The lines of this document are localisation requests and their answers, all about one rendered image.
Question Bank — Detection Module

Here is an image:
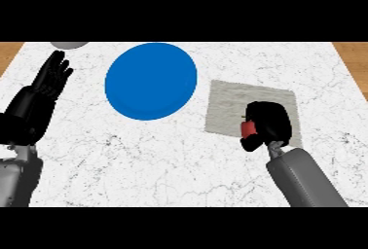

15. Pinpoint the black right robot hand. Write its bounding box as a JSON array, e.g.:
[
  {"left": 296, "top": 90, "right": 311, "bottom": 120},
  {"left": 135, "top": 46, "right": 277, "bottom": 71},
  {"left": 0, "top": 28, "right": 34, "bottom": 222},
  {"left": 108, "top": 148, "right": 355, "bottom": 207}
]
[{"left": 238, "top": 100, "right": 293, "bottom": 153}]

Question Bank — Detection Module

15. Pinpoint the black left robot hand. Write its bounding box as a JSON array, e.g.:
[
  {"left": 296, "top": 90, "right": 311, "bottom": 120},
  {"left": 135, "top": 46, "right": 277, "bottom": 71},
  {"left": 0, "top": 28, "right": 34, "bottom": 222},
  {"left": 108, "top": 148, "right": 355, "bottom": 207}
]
[{"left": 0, "top": 50, "right": 76, "bottom": 147}]

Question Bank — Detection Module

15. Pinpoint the red bell pepper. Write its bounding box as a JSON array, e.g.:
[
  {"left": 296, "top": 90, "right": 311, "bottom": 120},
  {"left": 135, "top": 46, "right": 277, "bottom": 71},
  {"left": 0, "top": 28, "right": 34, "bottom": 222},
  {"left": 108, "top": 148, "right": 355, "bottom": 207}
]
[{"left": 240, "top": 115, "right": 259, "bottom": 140}]

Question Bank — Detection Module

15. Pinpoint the beige cloth placemat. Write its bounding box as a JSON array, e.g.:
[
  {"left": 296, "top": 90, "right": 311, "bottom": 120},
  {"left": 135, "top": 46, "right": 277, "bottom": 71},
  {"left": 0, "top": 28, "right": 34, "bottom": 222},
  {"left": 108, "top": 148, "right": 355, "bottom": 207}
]
[{"left": 204, "top": 79, "right": 305, "bottom": 149}]

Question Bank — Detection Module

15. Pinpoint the blue round plate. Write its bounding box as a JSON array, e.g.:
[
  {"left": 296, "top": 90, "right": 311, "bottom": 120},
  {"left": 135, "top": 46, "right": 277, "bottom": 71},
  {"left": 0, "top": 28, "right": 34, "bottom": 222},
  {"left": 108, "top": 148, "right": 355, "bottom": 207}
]
[{"left": 104, "top": 42, "right": 198, "bottom": 122}]

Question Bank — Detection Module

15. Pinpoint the grey round object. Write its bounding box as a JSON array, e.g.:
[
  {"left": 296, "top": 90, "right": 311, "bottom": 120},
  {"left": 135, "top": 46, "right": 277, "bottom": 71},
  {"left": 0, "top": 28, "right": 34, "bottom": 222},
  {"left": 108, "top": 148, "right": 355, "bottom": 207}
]
[{"left": 49, "top": 42, "right": 91, "bottom": 51}]

